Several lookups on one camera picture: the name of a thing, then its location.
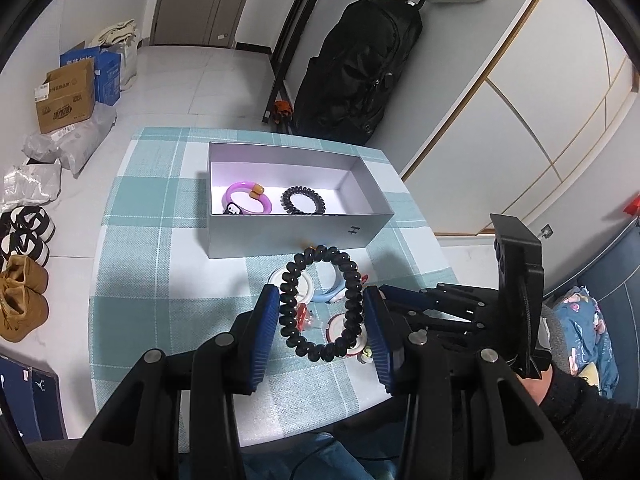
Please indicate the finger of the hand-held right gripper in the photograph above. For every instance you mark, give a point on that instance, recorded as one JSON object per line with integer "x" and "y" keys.
{"x": 450, "y": 327}
{"x": 440, "y": 295}

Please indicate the crumpled white plastic bag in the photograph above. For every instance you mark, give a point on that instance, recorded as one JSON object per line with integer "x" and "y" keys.
{"x": 30, "y": 182}

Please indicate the brown boot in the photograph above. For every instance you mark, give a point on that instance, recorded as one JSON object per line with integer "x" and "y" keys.
{"x": 20, "y": 312}
{"x": 22, "y": 272}

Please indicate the brown cardboard box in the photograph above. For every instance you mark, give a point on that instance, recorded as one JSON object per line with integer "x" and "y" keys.
{"x": 65, "y": 100}

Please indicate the purple bangle with orange bead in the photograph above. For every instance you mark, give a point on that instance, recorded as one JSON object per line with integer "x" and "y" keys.
{"x": 235, "y": 190}

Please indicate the blue cardboard box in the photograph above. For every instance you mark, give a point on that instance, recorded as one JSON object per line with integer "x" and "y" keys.
{"x": 107, "y": 77}

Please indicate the blue cloth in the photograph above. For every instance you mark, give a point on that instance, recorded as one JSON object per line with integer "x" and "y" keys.
{"x": 280, "y": 465}

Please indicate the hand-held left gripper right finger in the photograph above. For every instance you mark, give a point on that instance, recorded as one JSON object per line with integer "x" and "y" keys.
{"x": 378, "y": 340}

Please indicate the black metal rack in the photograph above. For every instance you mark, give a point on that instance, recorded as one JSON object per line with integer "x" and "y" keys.
{"x": 295, "y": 35}

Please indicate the grey plastic mail bag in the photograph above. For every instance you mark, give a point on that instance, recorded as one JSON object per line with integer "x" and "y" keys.
{"x": 80, "y": 140}

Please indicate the orange black small object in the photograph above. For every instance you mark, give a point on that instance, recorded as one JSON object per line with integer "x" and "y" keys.
{"x": 281, "y": 108}

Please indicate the grey cardboard box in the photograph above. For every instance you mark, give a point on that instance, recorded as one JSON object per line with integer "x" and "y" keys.
{"x": 280, "y": 237}

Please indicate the red wall decoration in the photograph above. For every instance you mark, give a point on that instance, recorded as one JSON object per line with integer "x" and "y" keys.
{"x": 633, "y": 205}

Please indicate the blue floral cushion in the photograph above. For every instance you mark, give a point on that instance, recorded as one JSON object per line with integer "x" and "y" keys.
{"x": 592, "y": 335}

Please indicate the small white figurine charm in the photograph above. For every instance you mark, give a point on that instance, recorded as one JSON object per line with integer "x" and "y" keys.
{"x": 366, "y": 355}

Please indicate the green white checked tablecloth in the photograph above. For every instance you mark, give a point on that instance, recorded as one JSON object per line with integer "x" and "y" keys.
{"x": 150, "y": 260}

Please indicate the clear pink hair clip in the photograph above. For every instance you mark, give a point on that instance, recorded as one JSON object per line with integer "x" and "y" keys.
{"x": 365, "y": 278}

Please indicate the black white penguin charm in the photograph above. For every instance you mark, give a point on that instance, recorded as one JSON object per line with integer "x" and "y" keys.
{"x": 232, "y": 208}

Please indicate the wall socket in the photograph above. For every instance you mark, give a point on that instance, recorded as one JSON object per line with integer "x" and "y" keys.
{"x": 546, "y": 231}

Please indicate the silver round badge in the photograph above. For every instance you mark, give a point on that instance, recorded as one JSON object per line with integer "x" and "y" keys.
{"x": 345, "y": 327}

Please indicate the cream canvas tote bag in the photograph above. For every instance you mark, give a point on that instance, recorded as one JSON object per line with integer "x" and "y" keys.
{"x": 122, "y": 40}

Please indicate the black backpack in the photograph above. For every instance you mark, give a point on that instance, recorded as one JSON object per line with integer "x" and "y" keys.
{"x": 360, "y": 70}

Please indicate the grey door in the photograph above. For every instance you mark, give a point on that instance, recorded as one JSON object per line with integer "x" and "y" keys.
{"x": 200, "y": 0}

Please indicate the person's right hand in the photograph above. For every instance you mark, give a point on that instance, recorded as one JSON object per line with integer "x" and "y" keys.
{"x": 534, "y": 391}

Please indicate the person's right forearm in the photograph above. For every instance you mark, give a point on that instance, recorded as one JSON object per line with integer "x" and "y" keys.
{"x": 595, "y": 425}

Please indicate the red clear hair clip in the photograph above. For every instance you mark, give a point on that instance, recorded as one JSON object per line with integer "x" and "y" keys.
{"x": 306, "y": 316}

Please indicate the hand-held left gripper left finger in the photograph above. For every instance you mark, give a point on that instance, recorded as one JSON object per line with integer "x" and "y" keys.
{"x": 266, "y": 330}

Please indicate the dark blue flat box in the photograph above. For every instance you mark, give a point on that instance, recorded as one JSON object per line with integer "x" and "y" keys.
{"x": 30, "y": 400}

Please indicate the white round badge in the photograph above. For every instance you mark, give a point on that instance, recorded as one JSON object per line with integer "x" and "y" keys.
{"x": 301, "y": 287}

